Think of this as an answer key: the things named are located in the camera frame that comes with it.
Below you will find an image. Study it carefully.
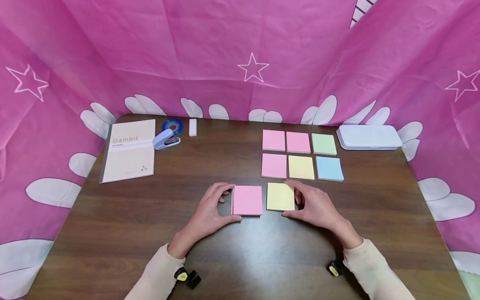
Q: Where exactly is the light blue stapler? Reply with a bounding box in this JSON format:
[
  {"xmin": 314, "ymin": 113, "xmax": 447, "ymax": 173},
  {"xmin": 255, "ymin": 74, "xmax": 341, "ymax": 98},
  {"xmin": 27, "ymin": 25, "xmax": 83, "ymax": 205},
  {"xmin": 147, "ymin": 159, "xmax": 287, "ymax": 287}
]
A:
[{"xmin": 152, "ymin": 129, "xmax": 181, "ymax": 150}]

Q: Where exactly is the blue tape roll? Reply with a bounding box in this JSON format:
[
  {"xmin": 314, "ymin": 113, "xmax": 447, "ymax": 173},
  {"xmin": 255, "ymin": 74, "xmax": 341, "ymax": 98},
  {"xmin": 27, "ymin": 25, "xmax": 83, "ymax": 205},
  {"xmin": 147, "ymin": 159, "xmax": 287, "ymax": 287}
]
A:
[{"xmin": 161, "ymin": 118, "xmax": 184, "ymax": 135}]

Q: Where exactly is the person's left forearm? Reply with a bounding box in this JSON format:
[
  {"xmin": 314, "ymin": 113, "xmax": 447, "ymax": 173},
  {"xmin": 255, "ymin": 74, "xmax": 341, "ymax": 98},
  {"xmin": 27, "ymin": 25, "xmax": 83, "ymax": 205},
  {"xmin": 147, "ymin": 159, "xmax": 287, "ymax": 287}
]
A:
[{"xmin": 124, "ymin": 244, "xmax": 187, "ymax": 300}]

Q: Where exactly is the white oblong case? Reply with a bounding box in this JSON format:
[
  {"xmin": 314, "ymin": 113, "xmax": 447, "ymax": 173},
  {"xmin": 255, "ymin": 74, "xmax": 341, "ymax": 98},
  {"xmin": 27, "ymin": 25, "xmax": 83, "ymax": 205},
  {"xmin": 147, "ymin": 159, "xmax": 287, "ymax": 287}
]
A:
[{"xmin": 336, "ymin": 125, "xmax": 403, "ymax": 150}]

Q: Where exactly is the pink sticky note pad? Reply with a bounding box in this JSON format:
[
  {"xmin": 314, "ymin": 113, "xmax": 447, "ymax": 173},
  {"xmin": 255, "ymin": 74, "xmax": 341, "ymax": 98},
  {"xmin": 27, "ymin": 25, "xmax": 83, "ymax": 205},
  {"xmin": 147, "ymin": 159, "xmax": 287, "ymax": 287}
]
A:
[
  {"xmin": 230, "ymin": 185, "xmax": 263, "ymax": 216},
  {"xmin": 286, "ymin": 131, "xmax": 311, "ymax": 154},
  {"xmin": 262, "ymin": 130, "xmax": 286, "ymax": 152},
  {"xmin": 261, "ymin": 153, "xmax": 288, "ymax": 180}
]

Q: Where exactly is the person's right forearm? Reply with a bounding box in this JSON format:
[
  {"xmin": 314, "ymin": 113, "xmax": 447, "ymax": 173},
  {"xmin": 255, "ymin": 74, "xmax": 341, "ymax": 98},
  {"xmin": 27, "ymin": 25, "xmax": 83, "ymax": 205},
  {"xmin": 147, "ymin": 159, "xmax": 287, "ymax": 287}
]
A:
[{"xmin": 342, "ymin": 238, "xmax": 417, "ymax": 300}]

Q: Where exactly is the yellow sticky note pad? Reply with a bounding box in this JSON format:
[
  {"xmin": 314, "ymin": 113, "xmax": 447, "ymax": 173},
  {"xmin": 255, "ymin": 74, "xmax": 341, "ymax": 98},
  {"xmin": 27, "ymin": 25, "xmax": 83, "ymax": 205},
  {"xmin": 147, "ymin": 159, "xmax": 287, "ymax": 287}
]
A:
[
  {"xmin": 288, "ymin": 155, "xmax": 315, "ymax": 181},
  {"xmin": 266, "ymin": 182, "xmax": 297, "ymax": 212}
]

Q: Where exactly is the blue sticky note pad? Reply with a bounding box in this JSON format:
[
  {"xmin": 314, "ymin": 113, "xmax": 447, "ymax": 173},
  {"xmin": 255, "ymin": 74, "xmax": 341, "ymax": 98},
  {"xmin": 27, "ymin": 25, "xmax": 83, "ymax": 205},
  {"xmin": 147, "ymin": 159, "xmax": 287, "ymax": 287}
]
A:
[{"xmin": 315, "ymin": 156, "xmax": 345, "ymax": 182}]

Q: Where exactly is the black wrist band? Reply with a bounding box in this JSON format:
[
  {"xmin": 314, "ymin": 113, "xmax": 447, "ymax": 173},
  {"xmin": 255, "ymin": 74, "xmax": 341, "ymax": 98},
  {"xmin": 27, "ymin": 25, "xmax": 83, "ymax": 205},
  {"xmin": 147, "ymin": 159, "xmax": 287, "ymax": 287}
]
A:
[
  {"xmin": 328, "ymin": 260, "xmax": 345, "ymax": 278},
  {"xmin": 174, "ymin": 267, "xmax": 202, "ymax": 290}
]

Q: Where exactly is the person's left hand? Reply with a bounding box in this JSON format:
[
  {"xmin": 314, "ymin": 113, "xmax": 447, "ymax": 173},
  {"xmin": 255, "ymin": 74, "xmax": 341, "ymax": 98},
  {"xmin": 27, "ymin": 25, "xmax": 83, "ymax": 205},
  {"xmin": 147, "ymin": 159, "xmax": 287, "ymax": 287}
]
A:
[{"xmin": 167, "ymin": 182, "xmax": 243, "ymax": 259}]

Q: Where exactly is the person's right hand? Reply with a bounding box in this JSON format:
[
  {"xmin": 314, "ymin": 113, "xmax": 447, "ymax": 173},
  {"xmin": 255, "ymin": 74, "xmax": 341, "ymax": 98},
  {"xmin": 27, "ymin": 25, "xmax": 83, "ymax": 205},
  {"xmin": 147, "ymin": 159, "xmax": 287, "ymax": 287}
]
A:
[{"xmin": 281, "ymin": 179, "xmax": 364, "ymax": 250}]

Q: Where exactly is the green sticky note pad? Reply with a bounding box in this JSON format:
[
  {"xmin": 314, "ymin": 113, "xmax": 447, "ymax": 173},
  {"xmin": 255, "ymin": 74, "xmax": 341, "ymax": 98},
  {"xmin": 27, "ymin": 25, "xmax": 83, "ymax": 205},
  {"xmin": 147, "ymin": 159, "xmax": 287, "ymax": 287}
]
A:
[{"xmin": 311, "ymin": 133, "xmax": 338, "ymax": 156}]

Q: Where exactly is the cream lined notebook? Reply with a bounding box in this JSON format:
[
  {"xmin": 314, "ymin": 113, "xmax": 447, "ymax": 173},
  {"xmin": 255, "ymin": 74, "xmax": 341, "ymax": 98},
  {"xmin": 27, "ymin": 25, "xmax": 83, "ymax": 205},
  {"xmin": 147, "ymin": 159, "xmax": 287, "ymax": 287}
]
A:
[{"xmin": 99, "ymin": 119, "xmax": 157, "ymax": 184}]

